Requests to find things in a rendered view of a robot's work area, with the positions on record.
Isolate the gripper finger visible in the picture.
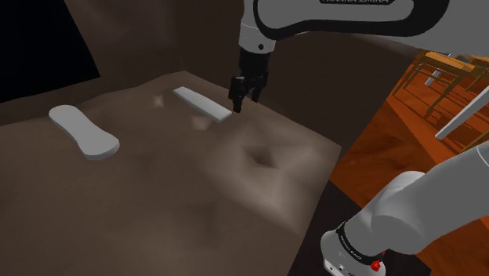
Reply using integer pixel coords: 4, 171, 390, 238
227, 75, 247, 114
249, 73, 269, 104

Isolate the grey flat slim remote control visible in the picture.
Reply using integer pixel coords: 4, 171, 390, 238
172, 85, 234, 125

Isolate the brown tufted sofa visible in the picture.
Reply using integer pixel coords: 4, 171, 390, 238
0, 0, 423, 276

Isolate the grey rounded remote control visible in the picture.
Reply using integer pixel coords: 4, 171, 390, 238
48, 104, 121, 162

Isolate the brown wooden chair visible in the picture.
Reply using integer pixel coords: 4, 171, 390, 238
392, 49, 489, 154

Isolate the white slanted furniture leg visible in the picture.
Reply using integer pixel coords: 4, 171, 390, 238
434, 85, 489, 141

